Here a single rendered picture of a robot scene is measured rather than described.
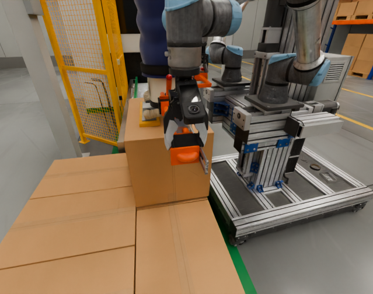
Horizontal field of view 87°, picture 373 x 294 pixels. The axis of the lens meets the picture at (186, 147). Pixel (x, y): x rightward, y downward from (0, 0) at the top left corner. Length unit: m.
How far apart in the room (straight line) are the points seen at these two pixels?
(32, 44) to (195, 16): 1.95
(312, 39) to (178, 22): 0.62
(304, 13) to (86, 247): 1.24
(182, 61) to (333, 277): 1.64
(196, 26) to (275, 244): 1.58
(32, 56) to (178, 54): 1.95
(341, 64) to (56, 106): 2.35
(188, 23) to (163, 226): 0.86
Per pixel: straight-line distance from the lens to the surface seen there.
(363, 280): 1.89
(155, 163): 0.93
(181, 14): 0.44
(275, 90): 1.14
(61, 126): 2.44
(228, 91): 1.55
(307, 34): 0.94
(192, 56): 0.45
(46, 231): 1.22
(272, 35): 1.37
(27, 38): 2.29
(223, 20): 0.51
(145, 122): 0.98
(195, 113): 0.40
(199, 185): 1.07
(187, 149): 0.49
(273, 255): 1.70
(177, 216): 1.08
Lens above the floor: 1.37
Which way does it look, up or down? 31 degrees down
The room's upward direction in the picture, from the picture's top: straight up
